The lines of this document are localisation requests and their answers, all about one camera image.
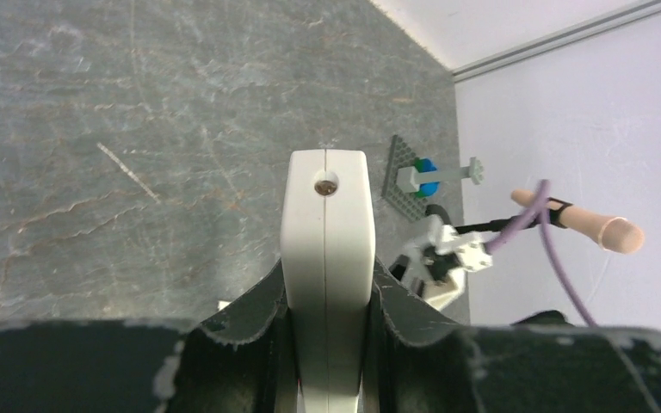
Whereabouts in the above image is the green lego brick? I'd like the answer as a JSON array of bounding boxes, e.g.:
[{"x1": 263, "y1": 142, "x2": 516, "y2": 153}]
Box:
[{"x1": 414, "y1": 158, "x2": 426, "y2": 198}]

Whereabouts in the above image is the grey lego brick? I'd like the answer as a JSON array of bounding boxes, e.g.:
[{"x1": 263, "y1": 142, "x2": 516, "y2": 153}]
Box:
[{"x1": 397, "y1": 157, "x2": 485, "y2": 198}]

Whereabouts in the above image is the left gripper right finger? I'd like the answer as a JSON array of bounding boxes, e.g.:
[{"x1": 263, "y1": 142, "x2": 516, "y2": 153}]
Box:
[{"x1": 364, "y1": 262, "x2": 661, "y2": 412}]

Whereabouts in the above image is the white remote control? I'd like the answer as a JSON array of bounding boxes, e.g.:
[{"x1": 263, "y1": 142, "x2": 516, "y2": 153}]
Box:
[{"x1": 281, "y1": 149, "x2": 375, "y2": 412}]

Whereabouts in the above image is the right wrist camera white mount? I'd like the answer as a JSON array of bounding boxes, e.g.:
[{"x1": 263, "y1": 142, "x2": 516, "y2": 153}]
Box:
[{"x1": 389, "y1": 215, "x2": 492, "y2": 311}]

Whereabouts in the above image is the blue lego brick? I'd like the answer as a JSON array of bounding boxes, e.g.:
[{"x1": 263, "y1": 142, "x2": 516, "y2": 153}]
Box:
[{"x1": 418, "y1": 158, "x2": 441, "y2": 198}]

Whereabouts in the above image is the grey lego baseplate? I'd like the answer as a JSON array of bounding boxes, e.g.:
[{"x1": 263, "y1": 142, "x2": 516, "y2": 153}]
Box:
[{"x1": 381, "y1": 135, "x2": 428, "y2": 222}]

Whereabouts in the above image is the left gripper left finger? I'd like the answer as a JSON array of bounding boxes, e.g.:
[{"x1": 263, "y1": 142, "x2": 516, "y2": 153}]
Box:
[{"x1": 0, "y1": 265, "x2": 293, "y2": 412}]

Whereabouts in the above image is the black stand with pink disc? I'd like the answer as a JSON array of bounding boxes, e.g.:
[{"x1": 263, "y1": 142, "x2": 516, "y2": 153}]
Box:
[{"x1": 425, "y1": 189, "x2": 645, "y2": 254}]

